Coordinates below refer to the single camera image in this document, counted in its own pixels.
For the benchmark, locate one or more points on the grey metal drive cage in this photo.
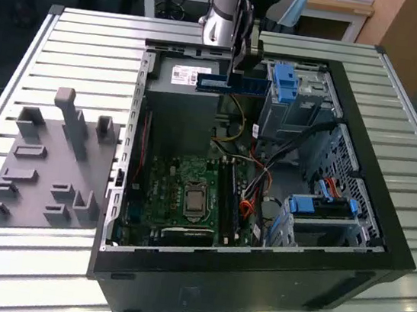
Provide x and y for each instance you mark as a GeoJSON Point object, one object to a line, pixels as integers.
{"type": "Point", "coordinates": [274, 122]}

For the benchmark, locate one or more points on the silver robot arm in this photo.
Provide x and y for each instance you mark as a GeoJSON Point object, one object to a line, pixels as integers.
{"type": "Point", "coordinates": [221, 11]}

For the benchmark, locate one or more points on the black RAM slot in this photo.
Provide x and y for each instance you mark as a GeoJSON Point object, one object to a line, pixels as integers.
{"type": "Point", "coordinates": [221, 200]}

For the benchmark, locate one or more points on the blue drive latch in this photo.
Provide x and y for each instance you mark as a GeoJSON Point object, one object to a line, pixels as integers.
{"type": "Point", "coordinates": [284, 81]}

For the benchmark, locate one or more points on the silver CPU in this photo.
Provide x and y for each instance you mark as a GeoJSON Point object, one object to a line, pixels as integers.
{"type": "Point", "coordinates": [195, 200]}

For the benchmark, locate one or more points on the green motherboard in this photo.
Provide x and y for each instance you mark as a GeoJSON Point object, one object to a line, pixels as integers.
{"type": "Point", "coordinates": [160, 169]}

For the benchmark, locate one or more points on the black graphics card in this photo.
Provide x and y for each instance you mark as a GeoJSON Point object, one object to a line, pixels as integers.
{"type": "Point", "coordinates": [186, 236]}

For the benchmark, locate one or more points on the blue RAM stick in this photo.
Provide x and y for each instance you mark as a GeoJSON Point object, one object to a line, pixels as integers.
{"type": "Point", "coordinates": [254, 87]}

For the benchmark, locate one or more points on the grey parts rack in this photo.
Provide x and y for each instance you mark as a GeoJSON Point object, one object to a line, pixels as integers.
{"type": "Point", "coordinates": [47, 181]}

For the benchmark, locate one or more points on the black PC case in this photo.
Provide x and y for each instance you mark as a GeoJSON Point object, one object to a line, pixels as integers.
{"type": "Point", "coordinates": [213, 291]}

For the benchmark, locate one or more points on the grey power supply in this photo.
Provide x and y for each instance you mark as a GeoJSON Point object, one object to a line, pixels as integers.
{"type": "Point", "coordinates": [178, 121]}

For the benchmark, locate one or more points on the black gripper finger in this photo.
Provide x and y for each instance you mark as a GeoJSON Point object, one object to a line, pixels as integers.
{"type": "Point", "coordinates": [236, 73]}

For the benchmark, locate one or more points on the round grey speaker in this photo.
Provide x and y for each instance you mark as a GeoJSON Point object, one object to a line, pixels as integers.
{"type": "Point", "coordinates": [271, 209]}

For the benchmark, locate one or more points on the blue disk carrier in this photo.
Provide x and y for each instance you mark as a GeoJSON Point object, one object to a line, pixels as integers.
{"type": "Point", "coordinates": [302, 206]}

